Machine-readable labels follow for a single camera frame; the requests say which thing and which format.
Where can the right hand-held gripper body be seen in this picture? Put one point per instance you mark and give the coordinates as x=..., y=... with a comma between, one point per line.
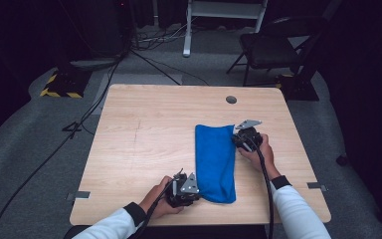
x=248, y=137

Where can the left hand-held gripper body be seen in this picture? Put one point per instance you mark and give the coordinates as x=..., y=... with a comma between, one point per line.
x=182, y=195

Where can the blue cloth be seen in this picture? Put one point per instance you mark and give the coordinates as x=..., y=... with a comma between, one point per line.
x=215, y=162

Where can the person's left hand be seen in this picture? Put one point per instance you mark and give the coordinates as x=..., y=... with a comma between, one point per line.
x=157, y=202

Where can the person's right hand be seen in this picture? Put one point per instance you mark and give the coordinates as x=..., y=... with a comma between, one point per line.
x=268, y=159

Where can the black folding chair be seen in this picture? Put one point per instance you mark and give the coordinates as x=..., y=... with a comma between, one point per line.
x=268, y=49

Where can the small black floor object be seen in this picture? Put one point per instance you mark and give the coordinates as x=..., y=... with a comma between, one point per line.
x=342, y=160

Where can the striped yellow black stand base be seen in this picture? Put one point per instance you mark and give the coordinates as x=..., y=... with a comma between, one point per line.
x=64, y=84

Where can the black equipment case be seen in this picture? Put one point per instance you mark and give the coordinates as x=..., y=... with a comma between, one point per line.
x=102, y=30

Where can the metal table edge bracket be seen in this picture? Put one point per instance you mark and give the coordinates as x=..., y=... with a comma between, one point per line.
x=81, y=195
x=316, y=186

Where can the white metal desk frame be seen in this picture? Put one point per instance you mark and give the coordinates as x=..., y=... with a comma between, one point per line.
x=224, y=10

